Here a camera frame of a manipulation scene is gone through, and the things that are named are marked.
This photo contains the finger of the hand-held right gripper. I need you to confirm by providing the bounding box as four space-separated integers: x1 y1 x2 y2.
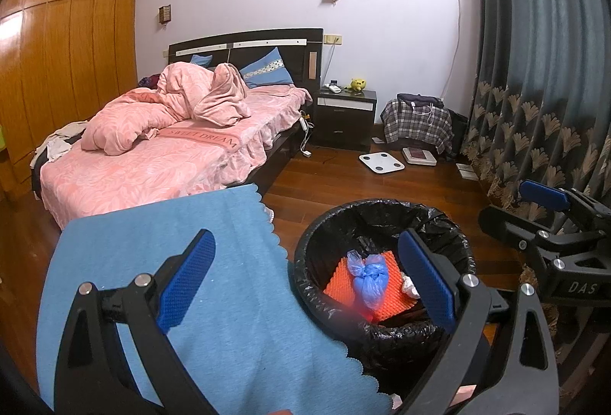
519 180 611 229
478 205 550 253

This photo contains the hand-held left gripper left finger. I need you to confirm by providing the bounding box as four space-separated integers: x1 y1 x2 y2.
53 229 215 415

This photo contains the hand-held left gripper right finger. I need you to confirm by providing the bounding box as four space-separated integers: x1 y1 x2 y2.
398 229 560 415

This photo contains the blue plastic bag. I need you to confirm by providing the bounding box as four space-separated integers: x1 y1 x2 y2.
347 251 386 311

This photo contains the orange foam packing sheet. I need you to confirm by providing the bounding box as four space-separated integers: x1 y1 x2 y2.
323 253 421 324

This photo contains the black lined trash bin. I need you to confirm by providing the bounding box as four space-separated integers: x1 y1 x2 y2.
293 199 475 397

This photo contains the blue scalloped table cloth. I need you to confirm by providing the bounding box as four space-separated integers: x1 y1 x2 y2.
36 185 364 415

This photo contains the white scale with red panel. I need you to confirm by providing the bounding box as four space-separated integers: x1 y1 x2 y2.
402 146 437 166

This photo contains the dark wooden bed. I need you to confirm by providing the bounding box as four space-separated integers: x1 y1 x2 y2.
31 28 324 229

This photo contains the white bathroom scale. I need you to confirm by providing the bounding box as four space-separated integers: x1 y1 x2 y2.
359 151 406 174

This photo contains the plaid cloth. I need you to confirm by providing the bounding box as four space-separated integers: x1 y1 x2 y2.
380 99 454 155

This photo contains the grey patterned curtain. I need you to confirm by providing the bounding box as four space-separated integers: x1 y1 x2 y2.
461 0 611 248

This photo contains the pink duvet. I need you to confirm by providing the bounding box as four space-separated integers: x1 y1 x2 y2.
80 62 251 156

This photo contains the dark nightstand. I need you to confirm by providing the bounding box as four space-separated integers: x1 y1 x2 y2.
312 88 378 153

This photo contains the pile of light clothes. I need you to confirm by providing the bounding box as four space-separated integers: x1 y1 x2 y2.
31 121 89 167

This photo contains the white power strip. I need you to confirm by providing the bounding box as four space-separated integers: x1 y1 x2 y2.
298 116 313 158

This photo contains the large blue pillow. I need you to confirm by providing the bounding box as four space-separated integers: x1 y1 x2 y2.
239 47 293 89

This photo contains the wooden wardrobe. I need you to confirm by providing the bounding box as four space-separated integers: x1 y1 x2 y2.
0 0 139 201

